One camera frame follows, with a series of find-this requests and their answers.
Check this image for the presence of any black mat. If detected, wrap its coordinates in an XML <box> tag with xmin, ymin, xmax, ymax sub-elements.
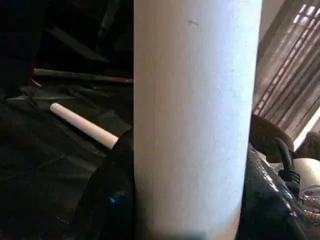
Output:
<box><xmin>0</xmin><ymin>24</ymin><xmax>135</xmax><ymax>240</ymax></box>

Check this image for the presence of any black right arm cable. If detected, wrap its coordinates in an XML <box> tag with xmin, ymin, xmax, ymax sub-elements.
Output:
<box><xmin>273</xmin><ymin>136</ymin><xmax>301</xmax><ymax>193</ymax></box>

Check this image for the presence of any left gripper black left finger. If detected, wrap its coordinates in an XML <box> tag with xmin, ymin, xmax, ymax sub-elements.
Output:
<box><xmin>74</xmin><ymin>129</ymin><xmax>137</xmax><ymax>240</ymax></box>

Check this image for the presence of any white plastic table leg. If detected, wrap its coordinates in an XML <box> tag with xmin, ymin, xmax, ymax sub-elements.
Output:
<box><xmin>49</xmin><ymin>102</ymin><xmax>120</xmax><ymax>150</ymax></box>
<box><xmin>133</xmin><ymin>0</ymin><xmax>263</xmax><ymax>240</ymax></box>

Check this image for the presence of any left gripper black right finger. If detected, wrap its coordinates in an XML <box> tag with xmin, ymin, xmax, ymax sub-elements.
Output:
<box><xmin>236</xmin><ymin>144</ymin><xmax>313</xmax><ymax>240</ymax></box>

